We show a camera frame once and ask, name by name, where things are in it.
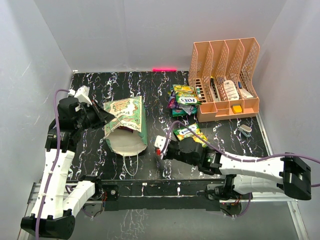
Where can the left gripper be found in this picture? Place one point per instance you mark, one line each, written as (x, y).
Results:
(104, 117)

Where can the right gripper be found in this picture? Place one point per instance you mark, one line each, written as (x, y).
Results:
(166, 155)

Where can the yellow green Fox's packet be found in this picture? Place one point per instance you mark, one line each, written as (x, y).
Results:
(183, 133)

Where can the green paper bag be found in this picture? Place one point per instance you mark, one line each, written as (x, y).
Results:
(129, 112)

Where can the teal Fox's candy bag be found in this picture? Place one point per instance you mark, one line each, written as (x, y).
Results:
(181, 112)

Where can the purple snack packet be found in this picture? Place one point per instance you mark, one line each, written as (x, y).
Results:
(173, 104)

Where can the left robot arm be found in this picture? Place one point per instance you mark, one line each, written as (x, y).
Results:
(53, 215)

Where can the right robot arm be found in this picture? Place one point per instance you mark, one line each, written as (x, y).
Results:
(288, 175)

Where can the black yellow marker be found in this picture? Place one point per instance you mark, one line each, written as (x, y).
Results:
(214, 90)

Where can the grey white clip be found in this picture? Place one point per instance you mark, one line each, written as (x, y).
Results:
(245, 130)

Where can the yellow object in organizer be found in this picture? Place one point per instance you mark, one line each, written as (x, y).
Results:
(237, 109)

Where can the red light strip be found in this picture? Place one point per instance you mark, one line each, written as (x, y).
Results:
(164, 69)

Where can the white label bottle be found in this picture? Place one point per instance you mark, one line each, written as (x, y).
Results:
(231, 90)

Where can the orange file organizer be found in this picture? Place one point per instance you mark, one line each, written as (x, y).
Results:
(231, 59)

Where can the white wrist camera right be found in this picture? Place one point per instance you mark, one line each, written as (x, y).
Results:
(160, 145)

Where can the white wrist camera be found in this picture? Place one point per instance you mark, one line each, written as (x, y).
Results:
(82, 94)
(160, 145)

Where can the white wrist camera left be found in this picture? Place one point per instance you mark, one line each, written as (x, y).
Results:
(82, 94)

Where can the aluminium frame rail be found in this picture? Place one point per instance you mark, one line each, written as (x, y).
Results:
(164, 193)

